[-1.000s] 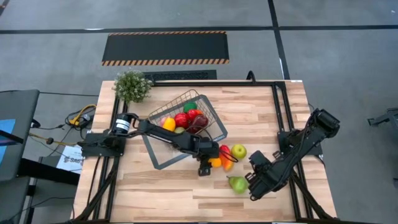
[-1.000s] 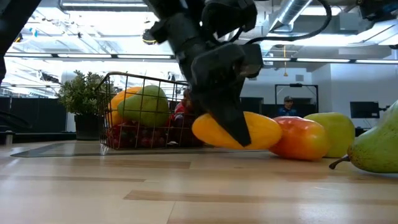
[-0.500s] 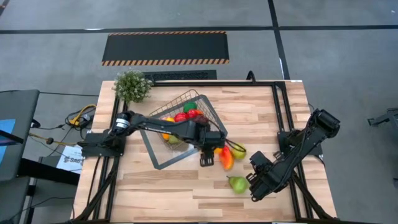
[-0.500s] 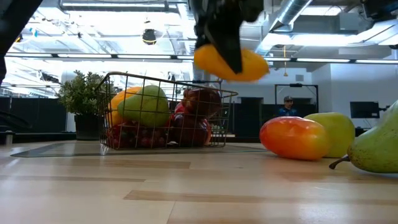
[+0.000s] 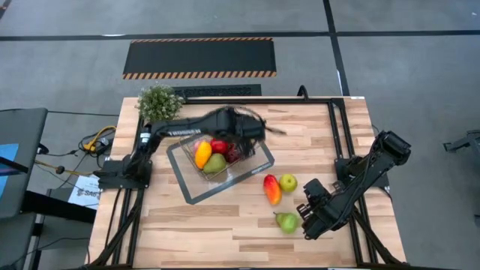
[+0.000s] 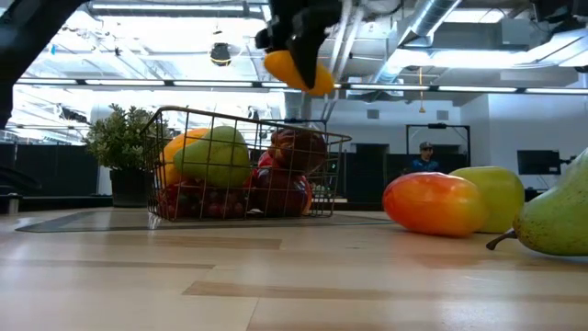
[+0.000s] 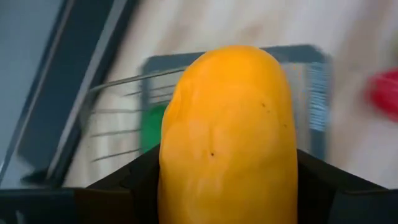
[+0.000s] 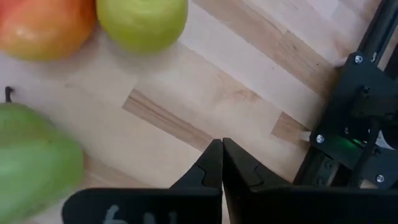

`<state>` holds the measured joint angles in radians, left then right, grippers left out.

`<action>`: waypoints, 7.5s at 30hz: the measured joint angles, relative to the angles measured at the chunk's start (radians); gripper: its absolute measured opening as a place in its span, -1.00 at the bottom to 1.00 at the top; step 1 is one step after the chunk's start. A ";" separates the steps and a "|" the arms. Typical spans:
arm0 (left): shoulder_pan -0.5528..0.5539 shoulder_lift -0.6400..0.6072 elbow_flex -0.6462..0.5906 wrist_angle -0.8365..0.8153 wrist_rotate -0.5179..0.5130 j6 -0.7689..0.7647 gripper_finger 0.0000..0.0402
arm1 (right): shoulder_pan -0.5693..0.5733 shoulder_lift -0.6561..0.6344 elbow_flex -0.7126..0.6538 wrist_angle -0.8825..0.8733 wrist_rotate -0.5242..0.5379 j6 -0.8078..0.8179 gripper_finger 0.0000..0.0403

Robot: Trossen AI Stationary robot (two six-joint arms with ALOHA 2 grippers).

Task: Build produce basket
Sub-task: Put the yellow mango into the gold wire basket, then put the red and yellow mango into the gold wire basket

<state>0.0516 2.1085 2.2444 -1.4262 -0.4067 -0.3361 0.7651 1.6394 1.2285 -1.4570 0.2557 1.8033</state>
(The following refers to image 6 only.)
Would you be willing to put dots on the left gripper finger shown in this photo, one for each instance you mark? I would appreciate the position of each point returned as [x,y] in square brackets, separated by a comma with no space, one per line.
[308,60]

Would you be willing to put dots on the dark red bell pepper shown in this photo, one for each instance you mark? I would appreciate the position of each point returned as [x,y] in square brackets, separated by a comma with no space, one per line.
[298,149]

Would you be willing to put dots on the bright red round fruit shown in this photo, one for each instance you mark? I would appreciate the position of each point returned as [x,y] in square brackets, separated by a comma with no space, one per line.
[265,162]

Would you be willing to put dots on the green pear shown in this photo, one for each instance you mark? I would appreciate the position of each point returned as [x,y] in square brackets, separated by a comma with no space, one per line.
[216,158]
[556,216]

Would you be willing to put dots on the dark red apple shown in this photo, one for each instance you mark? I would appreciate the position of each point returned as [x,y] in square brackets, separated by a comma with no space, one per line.
[275,193]

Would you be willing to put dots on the yellow mango with orange blush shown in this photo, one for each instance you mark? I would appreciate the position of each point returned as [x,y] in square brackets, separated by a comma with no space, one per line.
[172,154]

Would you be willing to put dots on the purple grape bunch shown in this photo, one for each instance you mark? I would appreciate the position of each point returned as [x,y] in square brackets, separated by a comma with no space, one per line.
[216,209]

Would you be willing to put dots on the red mango with yellow end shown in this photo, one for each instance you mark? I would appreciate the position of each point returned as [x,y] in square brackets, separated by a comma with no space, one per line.
[434,204]

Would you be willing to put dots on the yellow green apple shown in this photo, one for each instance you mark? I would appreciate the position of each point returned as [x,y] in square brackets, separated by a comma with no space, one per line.
[498,197]

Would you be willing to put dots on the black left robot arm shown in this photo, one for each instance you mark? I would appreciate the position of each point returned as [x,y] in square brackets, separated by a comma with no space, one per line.
[27,37]

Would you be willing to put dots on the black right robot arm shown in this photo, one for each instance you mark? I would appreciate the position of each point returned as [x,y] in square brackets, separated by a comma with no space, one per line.
[556,9]

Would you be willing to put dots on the black ceiling dome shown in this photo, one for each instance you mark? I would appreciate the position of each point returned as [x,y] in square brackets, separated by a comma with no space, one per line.
[220,54]

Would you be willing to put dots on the long ceiling light strip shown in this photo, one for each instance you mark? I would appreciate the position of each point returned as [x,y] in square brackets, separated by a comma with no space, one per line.
[211,83]

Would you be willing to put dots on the person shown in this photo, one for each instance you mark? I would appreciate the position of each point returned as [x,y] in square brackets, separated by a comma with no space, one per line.
[425,164]

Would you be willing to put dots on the small potted green plant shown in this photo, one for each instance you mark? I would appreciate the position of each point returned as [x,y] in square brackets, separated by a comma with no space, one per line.
[119,138]

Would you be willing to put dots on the translucent grey-edged baking mat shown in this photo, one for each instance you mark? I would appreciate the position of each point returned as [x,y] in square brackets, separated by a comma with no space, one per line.
[92,220]

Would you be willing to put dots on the black room divider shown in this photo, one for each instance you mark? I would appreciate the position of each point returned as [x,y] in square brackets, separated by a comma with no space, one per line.
[55,170]

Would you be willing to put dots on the vertical silver duct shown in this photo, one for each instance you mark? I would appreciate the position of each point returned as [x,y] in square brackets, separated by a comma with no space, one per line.
[298,108]

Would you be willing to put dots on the grey wall vent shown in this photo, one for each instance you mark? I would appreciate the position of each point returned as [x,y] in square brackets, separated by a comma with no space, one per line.
[442,115]
[373,114]

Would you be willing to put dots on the slanted silver ceiling duct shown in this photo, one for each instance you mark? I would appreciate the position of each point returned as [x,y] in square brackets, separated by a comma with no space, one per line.
[432,16]

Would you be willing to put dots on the black rectangular frame stand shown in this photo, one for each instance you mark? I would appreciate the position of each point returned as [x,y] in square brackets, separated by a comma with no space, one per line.
[436,125]

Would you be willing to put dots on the black wall monitor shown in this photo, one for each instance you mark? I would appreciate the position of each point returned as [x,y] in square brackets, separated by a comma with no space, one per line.
[537,162]

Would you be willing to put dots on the silver metal post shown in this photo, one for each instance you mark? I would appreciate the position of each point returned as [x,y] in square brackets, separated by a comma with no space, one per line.
[14,203]

